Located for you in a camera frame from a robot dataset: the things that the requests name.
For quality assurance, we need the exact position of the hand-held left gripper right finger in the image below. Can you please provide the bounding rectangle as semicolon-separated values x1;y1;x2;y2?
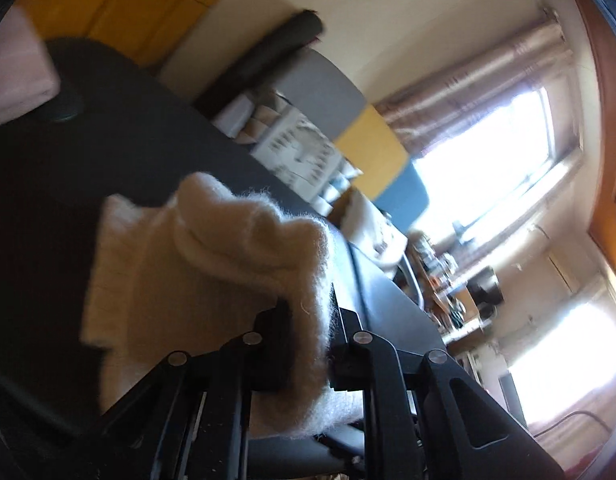
328;304;564;480

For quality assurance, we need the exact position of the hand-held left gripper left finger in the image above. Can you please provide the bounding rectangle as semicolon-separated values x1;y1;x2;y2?
100;300;294;480

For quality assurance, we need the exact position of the cream knitted sweater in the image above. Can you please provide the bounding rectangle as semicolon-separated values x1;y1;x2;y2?
79;171;365;442

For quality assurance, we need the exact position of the white deer print pillow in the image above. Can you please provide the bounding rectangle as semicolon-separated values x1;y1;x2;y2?
337;191;410;262

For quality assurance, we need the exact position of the black monitor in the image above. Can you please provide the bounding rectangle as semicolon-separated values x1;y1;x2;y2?
467;265;505;319

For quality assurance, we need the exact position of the tiger print pillow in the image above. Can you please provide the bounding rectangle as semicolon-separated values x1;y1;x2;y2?
249;104;365;212

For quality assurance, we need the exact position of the grey yellow blue sofa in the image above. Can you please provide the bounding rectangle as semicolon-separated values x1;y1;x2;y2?
212;49;430;242

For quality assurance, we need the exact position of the beige patterned curtain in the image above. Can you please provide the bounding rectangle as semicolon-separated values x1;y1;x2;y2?
432;149;585;282
374;14;565;154

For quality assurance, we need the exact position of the white air conditioner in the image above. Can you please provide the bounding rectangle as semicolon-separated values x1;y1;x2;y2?
544;254;590;294

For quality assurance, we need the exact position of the rolled black mat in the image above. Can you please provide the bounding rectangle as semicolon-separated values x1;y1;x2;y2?
194;8;325;117

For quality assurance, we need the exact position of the wooden wardrobe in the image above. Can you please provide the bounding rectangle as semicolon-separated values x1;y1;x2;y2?
18;0;260;69

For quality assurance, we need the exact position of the pink folded cloth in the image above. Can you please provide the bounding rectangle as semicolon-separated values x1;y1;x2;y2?
0;6;60;132

